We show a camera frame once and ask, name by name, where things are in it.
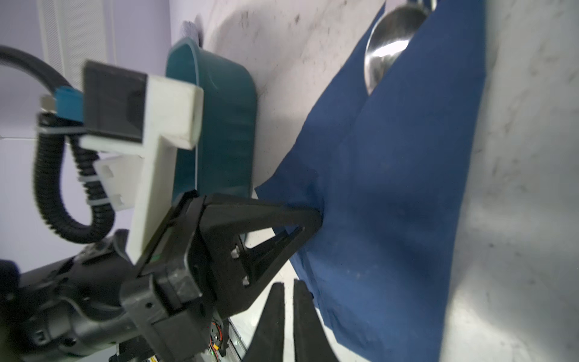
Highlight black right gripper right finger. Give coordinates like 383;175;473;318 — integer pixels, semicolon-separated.
293;280;339;362

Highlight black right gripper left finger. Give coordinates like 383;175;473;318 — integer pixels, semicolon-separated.
243;283;285;362

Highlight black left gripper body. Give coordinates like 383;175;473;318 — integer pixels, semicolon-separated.
120;191;215;361

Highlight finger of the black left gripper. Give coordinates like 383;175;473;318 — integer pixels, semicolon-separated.
199;194;322;318

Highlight teal plastic utensil tray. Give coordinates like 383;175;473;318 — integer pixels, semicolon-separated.
165;38;258;198

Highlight dark blue paper napkin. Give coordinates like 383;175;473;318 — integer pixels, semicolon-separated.
256;1;486;361

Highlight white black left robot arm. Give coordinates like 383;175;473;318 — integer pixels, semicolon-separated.
1;192;322;361

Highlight grey oval stone pad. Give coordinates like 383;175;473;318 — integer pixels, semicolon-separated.
180;21;203;47

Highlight white mesh two-tier shelf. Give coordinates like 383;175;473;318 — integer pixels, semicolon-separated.
37;0;117;91

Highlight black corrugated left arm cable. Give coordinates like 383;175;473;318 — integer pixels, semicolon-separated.
0;44;116;245

